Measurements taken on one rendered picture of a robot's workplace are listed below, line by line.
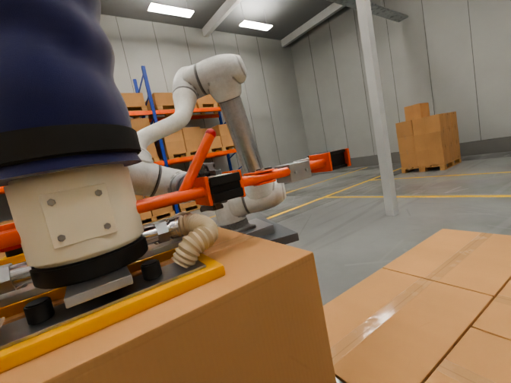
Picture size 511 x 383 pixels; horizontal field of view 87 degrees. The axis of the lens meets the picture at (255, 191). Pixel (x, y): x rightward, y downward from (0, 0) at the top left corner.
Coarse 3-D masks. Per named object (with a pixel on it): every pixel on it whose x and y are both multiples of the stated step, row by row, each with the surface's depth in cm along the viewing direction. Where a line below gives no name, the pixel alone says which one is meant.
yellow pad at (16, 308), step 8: (152, 256) 55; (160, 256) 56; (168, 256) 57; (136, 264) 53; (64, 288) 47; (40, 296) 45; (48, 296) 46; (56, 296) 47; (64, 296) 47; (16, 304) 44; (24, 304) 44; (0, 312) 43; (8, 312) 43; (16, 312) 44
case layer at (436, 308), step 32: (416, 256) 125; (448, 256) 120; (480, 256) 114; (352, 288) 109; (384, 288) 105; (416, 288) 101; (448, 288) 97; (480, 288) 93; (352, 320) 90; (384, 320) 87; (416, 320) 84; (448, 320) 81; (480, 320) 79; (352, 352) 76; (384, 352) 74; (416, 352) 72; (448, 352) 71; (480, 352) 68
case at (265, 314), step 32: (224, 256) 52; (256, 256) 48; (288, 256) 45; (224, 288) 38; (256, 288) 39; (288, 288) 42; (128, 320) 35; (160, 320) 33; (192, 320) 34; (224, 320) 37; (256, 320) 39; (288, 320) 42; (320, 320) 46; (64, 352) 30; (96, 352) 29; (128, 352) 30; (160, 352) 32; (192, 352) 34; (224, 352) 36; (256, 352) 39; (288, 352) 42; (320, 352) 46
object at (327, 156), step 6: (336, 150) 73; (342, 150) 74; (348, 150) 74; (312, 156) 75; (318, 156) 73; (324, 156) 71; (330, 156) 70; (336, 156) 73; (342, 156) 75; (348, 156) 74; (330, 162) 70; (336, 162) 73; (342, 162) 75; (348, 162) 74; (318, 168) 74; (324, 168) 72; (330, 168) 71; (336, 168) 72
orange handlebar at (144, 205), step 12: (312, 168) 69; (252, 180) 59; (264, 180) 61; (180, 192) 51; (192, 192) 52; (204, 192) 53; (144, 204) 47; (156, 204) 48; (168, 204) 50; (0, 228) 58; (12, 228) 59; (0, 240) 37; (12, 240) 38
